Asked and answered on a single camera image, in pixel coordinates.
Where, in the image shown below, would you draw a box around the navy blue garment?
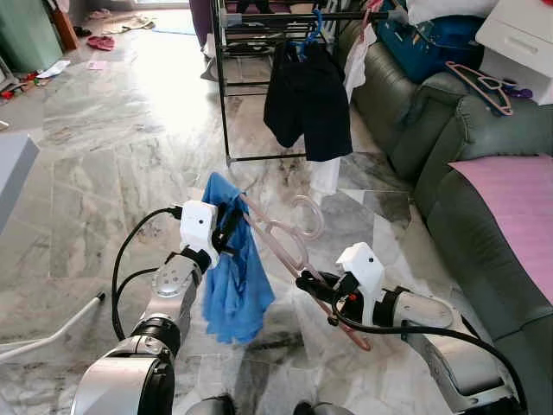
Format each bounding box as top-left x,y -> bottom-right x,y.
264,39 -> 353,163

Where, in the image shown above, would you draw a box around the green laundry hamper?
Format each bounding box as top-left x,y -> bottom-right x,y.
0,0 -> 63,74

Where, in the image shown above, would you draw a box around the brown wooden post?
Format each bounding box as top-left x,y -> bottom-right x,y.
48,0 -> 79,51

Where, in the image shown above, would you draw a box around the pink plastic clothes hanger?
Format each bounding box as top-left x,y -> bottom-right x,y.
238,192 -> 374,353
445,61 -> 515,118

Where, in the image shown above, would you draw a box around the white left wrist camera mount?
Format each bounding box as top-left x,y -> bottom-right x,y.
179,201 -> 219,252

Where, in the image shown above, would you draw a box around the white storage box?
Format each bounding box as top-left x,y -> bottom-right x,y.
475,0 -> 553,105

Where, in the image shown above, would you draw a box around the robot right leg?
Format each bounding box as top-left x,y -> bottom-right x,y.
292,399 -> 355,415

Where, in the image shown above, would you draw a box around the red slippers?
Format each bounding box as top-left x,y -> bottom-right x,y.
86,35 -> 116,51

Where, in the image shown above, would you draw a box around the dark green sofa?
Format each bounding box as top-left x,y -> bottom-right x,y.
341,17 -> 553,415

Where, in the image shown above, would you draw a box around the white pillow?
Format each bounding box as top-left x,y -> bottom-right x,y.
406,0 -> 502,25

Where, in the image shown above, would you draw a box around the red clothes hanger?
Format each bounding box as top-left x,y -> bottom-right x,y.
361,4 -> 385,31

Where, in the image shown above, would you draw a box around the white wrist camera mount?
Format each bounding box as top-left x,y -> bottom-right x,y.
335,244 -> 387,325
179,201 -> 219,252

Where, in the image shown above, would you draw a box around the pink mat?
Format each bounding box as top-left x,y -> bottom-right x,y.
449,154 -> 553,303

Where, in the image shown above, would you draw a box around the blue clothes hanger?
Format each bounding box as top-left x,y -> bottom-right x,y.
298,10 -> 325,57

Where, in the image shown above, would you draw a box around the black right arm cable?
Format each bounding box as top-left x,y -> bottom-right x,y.
328,298 -> 528,412

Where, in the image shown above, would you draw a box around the blue cloth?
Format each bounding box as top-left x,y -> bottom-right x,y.
200,171 -> 277,345

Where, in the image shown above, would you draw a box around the small purple item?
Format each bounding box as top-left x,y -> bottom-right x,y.
505,82 -> 534,98

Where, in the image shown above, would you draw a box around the white paper sheet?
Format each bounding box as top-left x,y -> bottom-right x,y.
39,61 -> 72,79

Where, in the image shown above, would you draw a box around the white shirt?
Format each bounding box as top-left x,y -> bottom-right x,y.
309,22 -> 379,204

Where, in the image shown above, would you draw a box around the blue fabric bag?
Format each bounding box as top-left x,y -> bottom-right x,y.
376,13 -> 485,83

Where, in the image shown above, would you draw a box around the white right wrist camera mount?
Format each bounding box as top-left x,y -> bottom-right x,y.
335,244 -> 387,325

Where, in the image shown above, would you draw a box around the black metal drying rack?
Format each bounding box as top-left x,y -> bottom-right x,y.
212,0 -> 407,165

